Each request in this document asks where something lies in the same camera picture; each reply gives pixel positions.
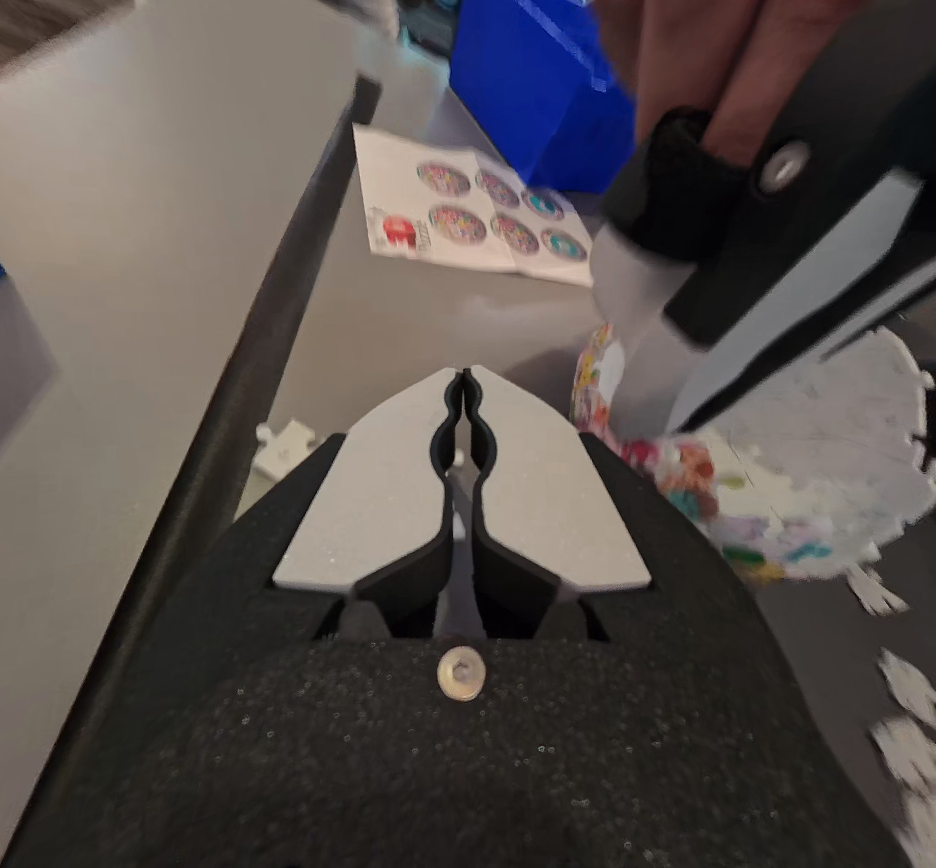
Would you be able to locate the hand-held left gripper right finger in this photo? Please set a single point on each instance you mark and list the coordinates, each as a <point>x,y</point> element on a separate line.
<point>563,517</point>

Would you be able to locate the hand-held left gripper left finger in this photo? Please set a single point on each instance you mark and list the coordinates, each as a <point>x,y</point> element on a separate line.
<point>366,517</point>

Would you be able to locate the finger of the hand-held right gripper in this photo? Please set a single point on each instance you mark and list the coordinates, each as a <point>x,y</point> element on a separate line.
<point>819,276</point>
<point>644,356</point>

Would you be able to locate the colourful puzzle ball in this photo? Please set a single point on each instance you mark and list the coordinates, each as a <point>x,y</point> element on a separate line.
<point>819,473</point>

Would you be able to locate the single white puzzle piece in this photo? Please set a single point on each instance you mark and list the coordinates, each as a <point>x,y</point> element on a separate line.
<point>285,448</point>

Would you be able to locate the white puzzle leaflet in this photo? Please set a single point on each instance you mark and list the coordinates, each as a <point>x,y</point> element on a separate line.
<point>468,210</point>

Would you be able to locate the row of white puzzle pieces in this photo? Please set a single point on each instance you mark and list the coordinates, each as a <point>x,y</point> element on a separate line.
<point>907,685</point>

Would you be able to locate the person's right hand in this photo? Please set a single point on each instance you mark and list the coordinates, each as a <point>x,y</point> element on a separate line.
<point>731,20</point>

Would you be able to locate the blue plastic bin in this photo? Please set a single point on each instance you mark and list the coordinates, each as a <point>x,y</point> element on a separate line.
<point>534,64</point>

